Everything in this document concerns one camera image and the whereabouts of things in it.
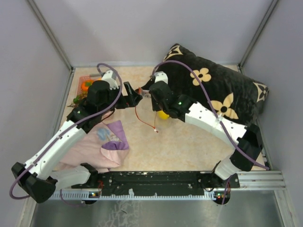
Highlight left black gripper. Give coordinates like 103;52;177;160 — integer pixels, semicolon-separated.
98;81;142;115

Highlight yellow lemon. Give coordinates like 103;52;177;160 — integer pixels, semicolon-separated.
157;111;169;120

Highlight clear zip bag orange zipper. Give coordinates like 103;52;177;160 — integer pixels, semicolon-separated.
134;87;171;133

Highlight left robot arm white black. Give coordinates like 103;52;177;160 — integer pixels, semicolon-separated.
11;80;143;203

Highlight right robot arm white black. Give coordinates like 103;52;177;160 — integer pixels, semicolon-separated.
149;81;263;187

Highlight orange persimmon with green calyx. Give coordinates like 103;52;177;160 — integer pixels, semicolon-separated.
81;79;94;92

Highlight pink plastic basket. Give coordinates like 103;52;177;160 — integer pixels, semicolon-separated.
77;74;102;96

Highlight brown longan bunch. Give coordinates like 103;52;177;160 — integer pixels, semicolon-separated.
68;92;87;108

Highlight pink purple cloth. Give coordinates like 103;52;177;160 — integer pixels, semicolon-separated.
55;112;129;173

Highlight black pillow cream flowers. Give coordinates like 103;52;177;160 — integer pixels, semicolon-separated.
157;44;269;126

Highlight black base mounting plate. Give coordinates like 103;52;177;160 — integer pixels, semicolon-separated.
72;171;227;196

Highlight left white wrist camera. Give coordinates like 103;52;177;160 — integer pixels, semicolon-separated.
101;70;119;90

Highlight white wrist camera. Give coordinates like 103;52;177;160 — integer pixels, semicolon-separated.
154;71;168;84
101;70;119;90

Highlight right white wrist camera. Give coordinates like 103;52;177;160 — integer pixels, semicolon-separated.
154;71;168;84

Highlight white slotted cable duct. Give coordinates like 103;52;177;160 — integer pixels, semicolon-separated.
50;189;222;201

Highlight aluminium frame rail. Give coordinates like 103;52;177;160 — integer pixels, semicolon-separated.
234;170;286;191

